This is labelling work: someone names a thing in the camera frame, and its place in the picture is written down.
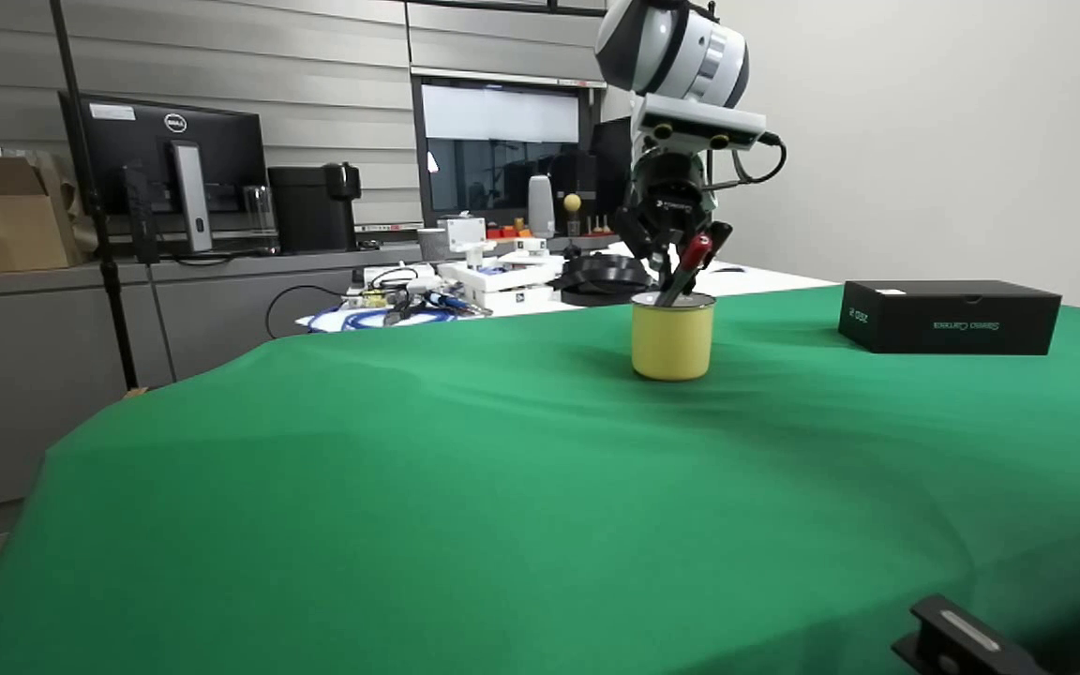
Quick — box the black clamp mount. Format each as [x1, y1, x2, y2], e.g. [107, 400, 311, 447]
[890, 594, 1051, 675]

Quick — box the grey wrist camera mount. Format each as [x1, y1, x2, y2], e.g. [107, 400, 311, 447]
[631, 102, 776, 147]

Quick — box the blue white cable bundle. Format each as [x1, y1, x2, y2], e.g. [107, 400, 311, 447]
[294, 300, 461, 337]

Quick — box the dark window screen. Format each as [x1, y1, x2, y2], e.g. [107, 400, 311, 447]
[407, 77, 600, 237]

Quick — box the grey cabinet counter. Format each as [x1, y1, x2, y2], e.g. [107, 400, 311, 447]
[0, 244, 430, 522]

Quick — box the black Dell monitor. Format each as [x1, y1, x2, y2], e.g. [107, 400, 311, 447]
[60, 89, 280, 258]

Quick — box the black rectangular cardboard box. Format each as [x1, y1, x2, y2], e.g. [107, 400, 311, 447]
[835, 277, 1064, 360]

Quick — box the coiled black cable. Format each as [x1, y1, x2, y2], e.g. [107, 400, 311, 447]
[552, 248, 662, 308]

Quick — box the black desktop computer case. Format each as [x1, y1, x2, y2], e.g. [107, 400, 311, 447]
[265, 163, 364, 255]

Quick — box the white electronics clutter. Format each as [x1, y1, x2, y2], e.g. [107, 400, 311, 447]
[337, 240, 570, 322]

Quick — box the yellow enamel mug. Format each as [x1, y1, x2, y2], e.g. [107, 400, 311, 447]
[627, 289, 719, 387]

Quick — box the green tablecloth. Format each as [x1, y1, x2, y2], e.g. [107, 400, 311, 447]
[0, 283, 1080, 675]

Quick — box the small white box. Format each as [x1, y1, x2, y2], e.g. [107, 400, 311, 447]
[444, 209, 490, 255]

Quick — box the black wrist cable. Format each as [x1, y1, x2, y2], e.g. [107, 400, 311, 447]
[722, 128, 796, 195]

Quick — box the white upright speaker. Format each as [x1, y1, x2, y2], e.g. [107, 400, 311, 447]
[524, 173, 557, 240]

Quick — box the red capped grey marker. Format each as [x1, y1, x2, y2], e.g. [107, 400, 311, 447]
[652, 228, 719, 312]

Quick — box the black slanted stand pole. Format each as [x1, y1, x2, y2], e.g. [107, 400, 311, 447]
[45, 0, 144, 394]

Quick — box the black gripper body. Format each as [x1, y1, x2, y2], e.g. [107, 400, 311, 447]
[620, 140, 719, 240]

